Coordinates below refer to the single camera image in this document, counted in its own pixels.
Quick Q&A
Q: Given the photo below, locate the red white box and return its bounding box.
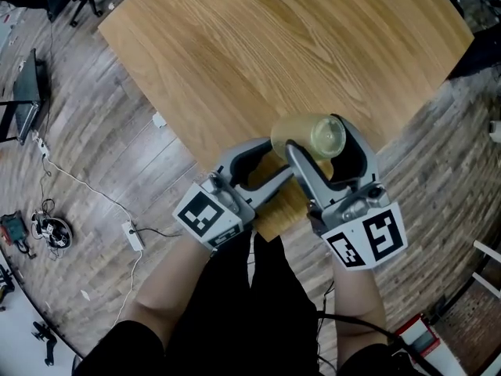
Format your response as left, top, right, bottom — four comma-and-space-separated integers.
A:
392, 313, 442, 359

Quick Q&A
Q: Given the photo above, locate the black yellow tool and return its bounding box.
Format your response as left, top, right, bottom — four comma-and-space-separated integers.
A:
0, 264, 17, 313

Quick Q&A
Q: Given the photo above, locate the thick black cable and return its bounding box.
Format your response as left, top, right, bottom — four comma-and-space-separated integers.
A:
315, 280, 445, 376

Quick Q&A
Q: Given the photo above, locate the white power strip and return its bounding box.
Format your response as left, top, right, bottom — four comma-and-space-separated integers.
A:
121, 220, 146, 251
32, 130, 52, 161

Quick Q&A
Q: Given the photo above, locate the translucent yellow cup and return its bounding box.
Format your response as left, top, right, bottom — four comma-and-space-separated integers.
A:
269, 113, 348, 162

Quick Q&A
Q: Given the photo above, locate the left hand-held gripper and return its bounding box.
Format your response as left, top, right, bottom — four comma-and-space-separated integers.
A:
171, 137, 295, 251

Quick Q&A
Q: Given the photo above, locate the black clamp stand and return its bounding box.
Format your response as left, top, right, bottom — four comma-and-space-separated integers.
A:
31, 320, 59, 368

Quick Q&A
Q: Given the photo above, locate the black platform cart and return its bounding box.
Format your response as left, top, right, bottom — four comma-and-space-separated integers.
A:
0, 48, 51, 146

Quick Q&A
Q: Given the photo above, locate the white metal frame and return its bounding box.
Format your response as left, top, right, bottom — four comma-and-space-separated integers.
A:
470, 239, 501, 302

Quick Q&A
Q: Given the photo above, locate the red teal device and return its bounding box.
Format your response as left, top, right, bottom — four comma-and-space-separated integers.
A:
0, 210, 31, 255

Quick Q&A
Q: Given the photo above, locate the person's left forearm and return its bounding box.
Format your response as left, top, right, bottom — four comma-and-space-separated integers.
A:
121, 231, 226, 346

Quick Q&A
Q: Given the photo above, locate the thin black cable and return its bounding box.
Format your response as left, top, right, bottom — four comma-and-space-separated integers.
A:
133, 226, 184, 239

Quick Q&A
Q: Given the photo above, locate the white power cable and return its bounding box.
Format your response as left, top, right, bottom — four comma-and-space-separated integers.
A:
40, 153, 144, 327

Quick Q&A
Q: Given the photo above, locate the person's right forearm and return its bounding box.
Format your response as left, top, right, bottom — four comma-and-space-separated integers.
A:
331, 262, 389, 342

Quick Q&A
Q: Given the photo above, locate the person's black clothing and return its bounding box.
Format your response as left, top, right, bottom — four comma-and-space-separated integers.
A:
72, 229, 435, 376

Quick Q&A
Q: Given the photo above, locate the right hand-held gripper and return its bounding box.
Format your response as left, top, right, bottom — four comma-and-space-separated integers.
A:
284, 113, 409, 271

